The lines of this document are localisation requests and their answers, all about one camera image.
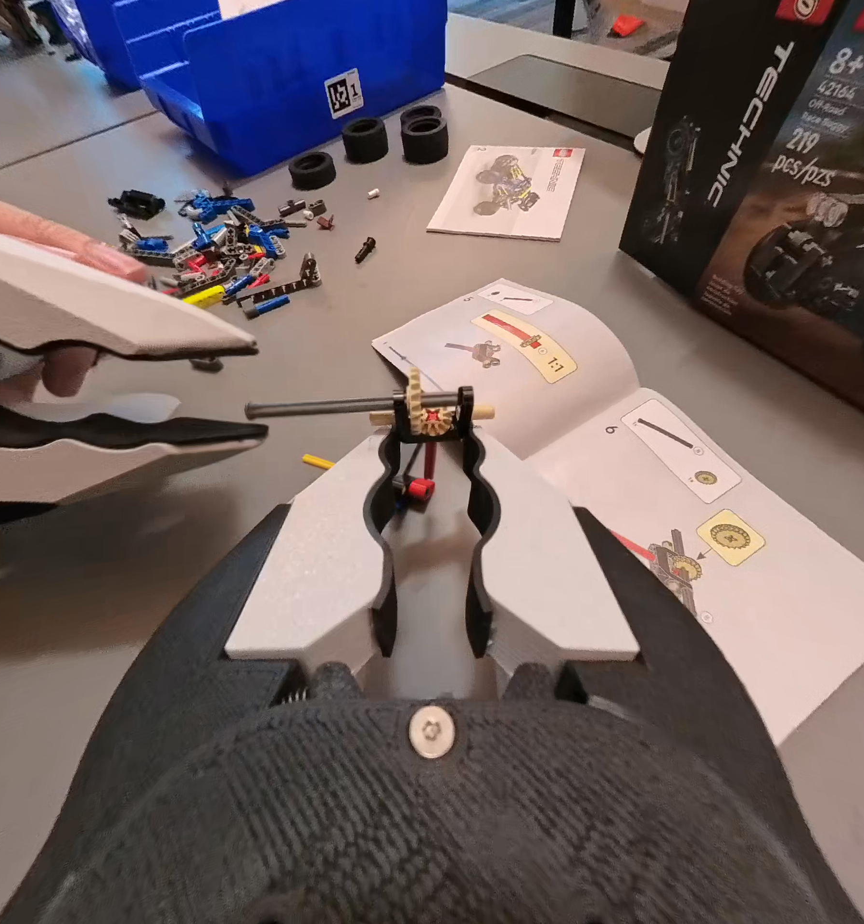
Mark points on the plain blue storage bin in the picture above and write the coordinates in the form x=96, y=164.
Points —
x=100, y=36

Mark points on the small black lego connector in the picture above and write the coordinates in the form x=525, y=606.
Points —
x=207, y=364

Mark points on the pile of lego pieces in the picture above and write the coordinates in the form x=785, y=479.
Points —
x=215, y=252

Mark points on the dark lego set box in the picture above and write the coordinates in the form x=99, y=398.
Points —
x=764, y=180

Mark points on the open instruction booklet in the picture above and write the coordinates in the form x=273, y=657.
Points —
x=800, y=613

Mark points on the red object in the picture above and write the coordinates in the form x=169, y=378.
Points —
x=627, y=25

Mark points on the blue storage bin with tag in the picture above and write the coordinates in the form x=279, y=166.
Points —
x=259, y=86

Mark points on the person's left hand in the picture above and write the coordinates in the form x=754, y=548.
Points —
x=35, y=224

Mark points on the black lego pin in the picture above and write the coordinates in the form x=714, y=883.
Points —
x=364, y=250

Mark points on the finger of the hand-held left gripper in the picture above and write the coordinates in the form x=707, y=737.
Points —
x=57, y=469
x=78, y=303

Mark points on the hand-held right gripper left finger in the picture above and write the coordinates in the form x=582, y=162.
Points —
x=309, y=570

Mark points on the yellow axle lego subassembly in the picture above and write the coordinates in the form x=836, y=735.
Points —
x=421, y=491

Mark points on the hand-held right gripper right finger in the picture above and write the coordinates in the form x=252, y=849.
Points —
x=555, y=577

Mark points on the white rounded base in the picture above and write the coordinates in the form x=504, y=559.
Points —
x=641, y=138

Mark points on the black lego tyre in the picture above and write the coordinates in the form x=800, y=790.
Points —
x=365, y=139
x=425, y=143
x=421, y=112
x=312, y=170

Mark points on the closed instruction booklet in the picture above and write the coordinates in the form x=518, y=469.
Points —
x=504, y=195

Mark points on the black lego frame gear assembly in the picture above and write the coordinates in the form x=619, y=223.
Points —
x=432, y=415

